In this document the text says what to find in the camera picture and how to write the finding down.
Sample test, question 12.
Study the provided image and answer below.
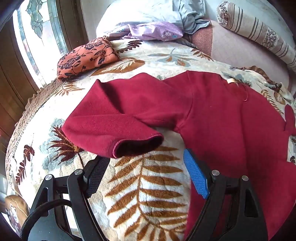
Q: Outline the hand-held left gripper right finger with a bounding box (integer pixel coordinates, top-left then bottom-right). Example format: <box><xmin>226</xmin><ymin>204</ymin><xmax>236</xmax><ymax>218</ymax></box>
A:
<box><xmin>182</xmin><ymin>148</ymin><xmax>270</xmax><ymax>241</ymax></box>

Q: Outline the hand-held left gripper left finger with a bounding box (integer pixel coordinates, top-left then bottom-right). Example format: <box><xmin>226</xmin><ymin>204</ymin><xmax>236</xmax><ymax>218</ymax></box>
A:
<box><xmin>29</xmin><ymin>156</ymin><xmax>111</xmax><ymax>241</ymax></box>

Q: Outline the dark red sweater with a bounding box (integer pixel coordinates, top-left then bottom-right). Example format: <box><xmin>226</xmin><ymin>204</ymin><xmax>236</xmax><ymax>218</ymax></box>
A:
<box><xmin>62</xmin><ymin>71</ymin><xmax>296</xmax><ymax>241</ymax></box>

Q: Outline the leaf print fleece blanket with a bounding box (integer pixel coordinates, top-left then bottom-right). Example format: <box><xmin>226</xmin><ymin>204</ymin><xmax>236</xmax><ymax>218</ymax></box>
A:
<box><xmin>5</xmin><ymin>38</ymin><xmax>296</xmax><ymax>241</ymax></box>

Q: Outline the brown and white cloth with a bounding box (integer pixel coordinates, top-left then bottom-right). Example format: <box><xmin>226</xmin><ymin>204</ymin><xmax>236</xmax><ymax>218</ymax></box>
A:
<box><xmin>3</xmin><ymin>195</ymin><xmax>30</xmax><ymax>230</ymax></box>

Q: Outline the orange floral cloth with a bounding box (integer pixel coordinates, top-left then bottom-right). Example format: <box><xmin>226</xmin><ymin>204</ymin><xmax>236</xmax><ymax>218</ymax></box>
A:
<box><xmin>57</xmin><ymin>37</ymin><xmax>121</xmax><ymax>82</ymax></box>

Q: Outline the pink bed sheet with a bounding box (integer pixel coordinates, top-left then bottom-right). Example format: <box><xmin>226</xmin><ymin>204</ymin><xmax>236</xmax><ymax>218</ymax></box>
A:
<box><xmin>188</xmin><ymin>20</ymin><xmax>292</xmax><ymax>91</ymax></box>

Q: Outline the purple floral cloth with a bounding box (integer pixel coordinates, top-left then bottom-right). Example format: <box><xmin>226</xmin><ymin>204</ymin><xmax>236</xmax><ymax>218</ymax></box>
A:
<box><xmin>122</xmin><ymin>21</ymin><xmax>184</xmax><ymax>42</ymax></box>

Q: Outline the striped floral bolster pillow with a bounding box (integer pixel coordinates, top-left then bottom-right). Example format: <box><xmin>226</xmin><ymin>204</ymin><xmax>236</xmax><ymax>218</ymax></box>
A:
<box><xmin>217</xmin><ymin>1</ymin><xmax>296</xmax><ymax>75</ymax></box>

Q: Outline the black braided cable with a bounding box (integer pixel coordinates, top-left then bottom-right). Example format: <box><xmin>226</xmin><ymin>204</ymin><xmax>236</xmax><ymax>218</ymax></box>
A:
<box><xmin>20</xmin><ymin>199</ymin><xmax>72</xmax><ymax>241</ymax></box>

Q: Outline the window with wooden frame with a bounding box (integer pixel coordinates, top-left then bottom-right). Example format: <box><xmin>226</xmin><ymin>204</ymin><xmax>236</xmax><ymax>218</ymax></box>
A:
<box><xmin>0</xmin><ymin>0</ymin><xmax>89</xmax><ymax>112</ymax></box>

